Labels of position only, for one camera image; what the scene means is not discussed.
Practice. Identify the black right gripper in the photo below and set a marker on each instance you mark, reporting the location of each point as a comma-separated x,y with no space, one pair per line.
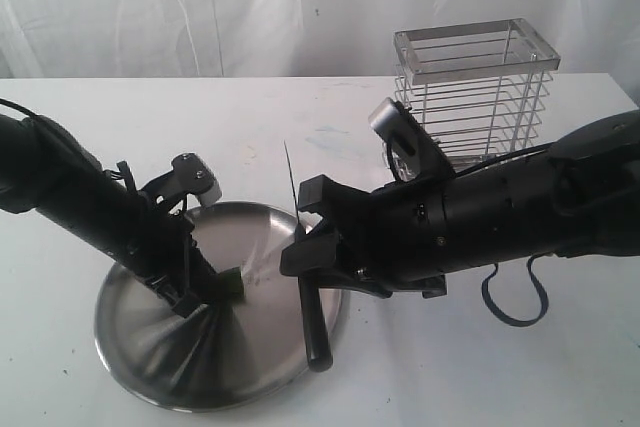
398,238

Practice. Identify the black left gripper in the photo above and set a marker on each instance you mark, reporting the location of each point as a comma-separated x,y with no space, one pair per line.
162,253

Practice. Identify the green vegetable piece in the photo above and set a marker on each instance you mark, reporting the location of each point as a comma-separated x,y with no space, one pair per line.
231,283

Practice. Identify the black handled kitchen knife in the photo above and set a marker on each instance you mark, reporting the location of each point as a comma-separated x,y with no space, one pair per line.
318,350

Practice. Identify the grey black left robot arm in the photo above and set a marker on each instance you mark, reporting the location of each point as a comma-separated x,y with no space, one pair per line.
44,168

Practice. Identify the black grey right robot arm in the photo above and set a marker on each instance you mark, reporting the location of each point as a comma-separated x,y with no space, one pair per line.
573,197

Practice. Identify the round stainless steel plate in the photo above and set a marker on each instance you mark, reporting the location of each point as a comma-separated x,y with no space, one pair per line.
217,357

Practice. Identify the white backdrop curtain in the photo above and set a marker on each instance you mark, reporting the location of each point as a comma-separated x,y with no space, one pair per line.
237,38

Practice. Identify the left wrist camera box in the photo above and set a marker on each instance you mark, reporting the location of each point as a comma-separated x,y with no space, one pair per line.
189,175

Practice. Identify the metal wire utensil rack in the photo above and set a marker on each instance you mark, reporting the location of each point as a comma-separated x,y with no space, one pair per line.
477,89

